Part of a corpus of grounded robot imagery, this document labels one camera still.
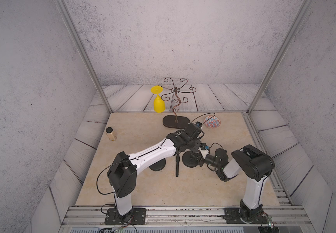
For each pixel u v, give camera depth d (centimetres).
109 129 99
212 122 112
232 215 73
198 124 72
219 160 73
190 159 93
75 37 79
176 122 112
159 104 95
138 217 73
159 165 92
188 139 61
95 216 74
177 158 93
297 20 75
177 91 91
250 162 52
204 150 79
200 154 81
